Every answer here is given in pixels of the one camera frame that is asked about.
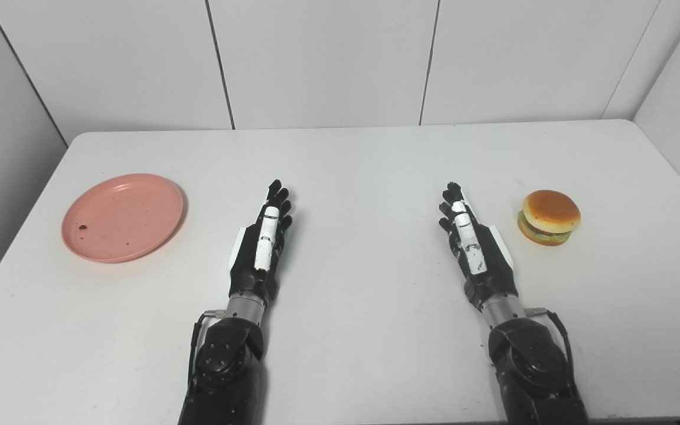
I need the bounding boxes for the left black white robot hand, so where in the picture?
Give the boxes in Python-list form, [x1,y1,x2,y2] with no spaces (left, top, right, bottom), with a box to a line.
[228,179,293,303]

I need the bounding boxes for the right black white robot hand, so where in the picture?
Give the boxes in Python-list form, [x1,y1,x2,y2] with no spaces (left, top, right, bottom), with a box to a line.
[438,182,519,311]

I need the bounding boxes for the toy hamburger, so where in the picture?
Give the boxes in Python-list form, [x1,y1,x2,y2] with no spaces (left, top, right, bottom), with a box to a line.
[517,189,581,247]

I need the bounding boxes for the pink round plate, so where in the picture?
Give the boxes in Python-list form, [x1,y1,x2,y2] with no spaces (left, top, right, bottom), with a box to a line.
[61,173,185,264]

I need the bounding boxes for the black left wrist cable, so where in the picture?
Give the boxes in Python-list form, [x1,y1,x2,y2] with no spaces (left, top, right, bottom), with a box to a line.
[187,309,226,387]

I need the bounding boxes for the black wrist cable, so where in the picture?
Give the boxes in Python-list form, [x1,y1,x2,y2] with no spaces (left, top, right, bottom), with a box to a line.
[525,307,574,378]
[187,309,226,387]

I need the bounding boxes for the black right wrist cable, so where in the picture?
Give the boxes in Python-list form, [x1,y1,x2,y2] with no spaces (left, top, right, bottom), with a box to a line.
[525,307,574,378]

